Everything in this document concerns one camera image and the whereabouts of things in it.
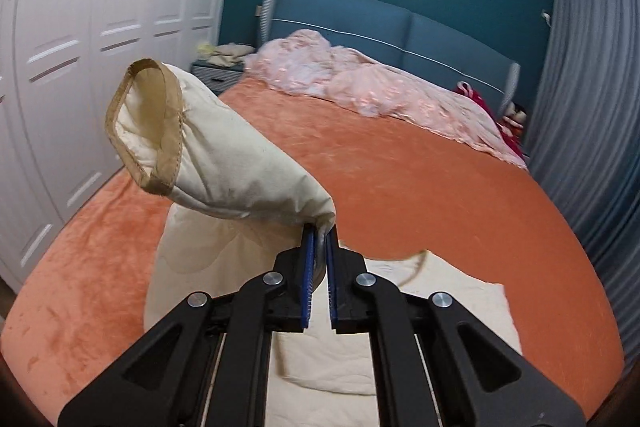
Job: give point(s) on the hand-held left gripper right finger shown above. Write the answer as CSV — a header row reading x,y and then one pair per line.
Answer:
x,y
331,289

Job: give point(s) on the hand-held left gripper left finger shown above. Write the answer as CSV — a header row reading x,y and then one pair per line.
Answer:
x,y
310,279

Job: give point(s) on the cream quilted blanket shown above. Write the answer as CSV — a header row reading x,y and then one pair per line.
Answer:
x,y
225,157

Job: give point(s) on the pile of pale clothes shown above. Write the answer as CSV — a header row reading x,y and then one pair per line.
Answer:
x,y
225,53

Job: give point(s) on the orange plush bed cover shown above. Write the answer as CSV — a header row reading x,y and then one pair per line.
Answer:
x,y
425,197

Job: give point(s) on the pink floral duvet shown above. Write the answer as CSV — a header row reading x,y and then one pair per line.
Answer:
x,y
380,92

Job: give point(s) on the grey nightstand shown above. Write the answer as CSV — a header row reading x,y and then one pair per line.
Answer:
x,y
225,79

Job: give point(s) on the red cloth bag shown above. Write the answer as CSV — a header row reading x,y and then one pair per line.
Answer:
x,y
475,99

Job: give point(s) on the plush toy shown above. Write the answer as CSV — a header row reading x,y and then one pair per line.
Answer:
x,y
515,117

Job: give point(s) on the blue upholstered headboard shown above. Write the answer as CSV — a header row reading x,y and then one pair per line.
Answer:
x,y
350,17

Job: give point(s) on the white wardrobe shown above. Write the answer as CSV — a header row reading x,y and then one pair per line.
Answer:
x,y
75,82

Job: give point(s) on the grey curtain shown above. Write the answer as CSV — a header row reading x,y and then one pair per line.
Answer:
x,y
590,107

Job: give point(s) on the white wall socket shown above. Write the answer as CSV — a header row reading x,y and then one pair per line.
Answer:
x,y
547,18

